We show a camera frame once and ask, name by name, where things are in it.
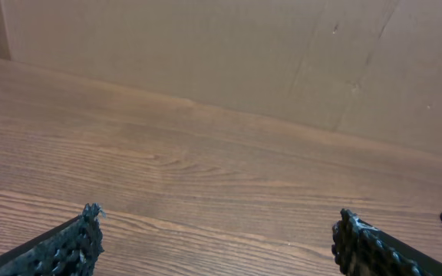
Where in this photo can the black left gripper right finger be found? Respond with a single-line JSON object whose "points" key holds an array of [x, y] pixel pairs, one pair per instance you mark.
{"points": [[360, 249]]}

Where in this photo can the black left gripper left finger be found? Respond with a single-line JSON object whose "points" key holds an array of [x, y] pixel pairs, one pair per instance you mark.
{"points": [[69, 249]]}

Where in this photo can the cardboard box wall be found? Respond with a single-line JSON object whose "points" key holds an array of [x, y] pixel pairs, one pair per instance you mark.
{"points": [[370, 68]]}

